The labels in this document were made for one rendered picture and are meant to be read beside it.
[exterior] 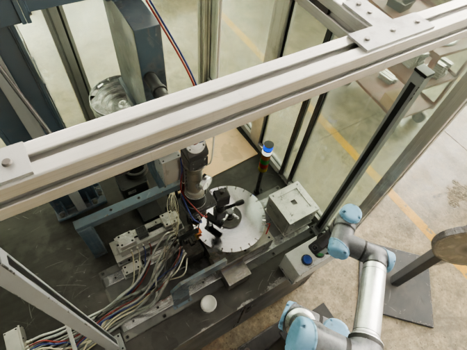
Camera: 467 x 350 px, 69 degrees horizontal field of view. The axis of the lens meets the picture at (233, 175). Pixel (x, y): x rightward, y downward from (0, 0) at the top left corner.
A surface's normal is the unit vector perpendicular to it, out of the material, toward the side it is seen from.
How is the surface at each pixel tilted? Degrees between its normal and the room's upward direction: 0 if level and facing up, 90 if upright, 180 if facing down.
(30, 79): 90
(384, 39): 0
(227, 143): 0
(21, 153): 0
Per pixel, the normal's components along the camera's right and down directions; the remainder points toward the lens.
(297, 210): 0.08, -0.56
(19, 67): 0.51, 0.73
